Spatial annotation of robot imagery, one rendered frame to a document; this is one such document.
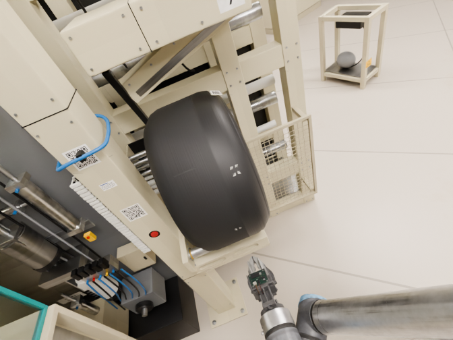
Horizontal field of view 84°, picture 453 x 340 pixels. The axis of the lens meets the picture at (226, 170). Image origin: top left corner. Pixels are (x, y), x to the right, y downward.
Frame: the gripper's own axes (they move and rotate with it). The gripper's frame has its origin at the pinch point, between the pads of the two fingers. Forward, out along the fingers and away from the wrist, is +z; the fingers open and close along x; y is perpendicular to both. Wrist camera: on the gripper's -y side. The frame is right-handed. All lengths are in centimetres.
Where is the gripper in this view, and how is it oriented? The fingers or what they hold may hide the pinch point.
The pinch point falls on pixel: (253, 260)
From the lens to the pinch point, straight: 96.0
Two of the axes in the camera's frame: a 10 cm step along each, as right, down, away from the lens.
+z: -2.2, -5.3, 8.2
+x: -9.2, 3.9, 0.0
